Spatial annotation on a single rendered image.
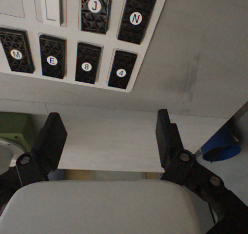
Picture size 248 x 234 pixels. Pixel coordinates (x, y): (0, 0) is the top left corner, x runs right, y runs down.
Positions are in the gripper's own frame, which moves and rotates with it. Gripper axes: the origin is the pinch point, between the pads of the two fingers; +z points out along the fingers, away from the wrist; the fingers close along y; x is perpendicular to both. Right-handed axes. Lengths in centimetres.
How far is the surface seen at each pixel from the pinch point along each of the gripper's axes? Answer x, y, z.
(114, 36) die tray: -1.3, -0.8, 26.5
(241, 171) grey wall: -171, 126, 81
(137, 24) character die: 1.2, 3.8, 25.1
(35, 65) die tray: -7.2, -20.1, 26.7
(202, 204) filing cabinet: -241, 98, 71
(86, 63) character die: -6.7, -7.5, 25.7
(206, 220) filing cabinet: -243, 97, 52
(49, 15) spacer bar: 3.8, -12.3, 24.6
